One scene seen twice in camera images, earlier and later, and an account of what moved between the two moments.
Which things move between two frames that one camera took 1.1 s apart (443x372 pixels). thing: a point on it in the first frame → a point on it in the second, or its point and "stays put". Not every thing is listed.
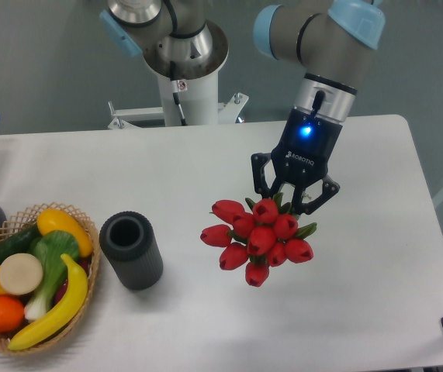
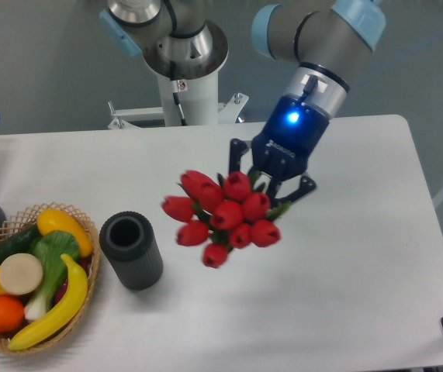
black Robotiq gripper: x=304 y=150 → x=293 y=128
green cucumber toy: x=21 y=242 stays put
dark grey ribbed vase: x=127 y=240 stays put
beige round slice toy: x=20 y=273 stays put
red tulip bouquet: x=256 y=235 → x=225 y=214
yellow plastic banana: x=69 y=306 stays put
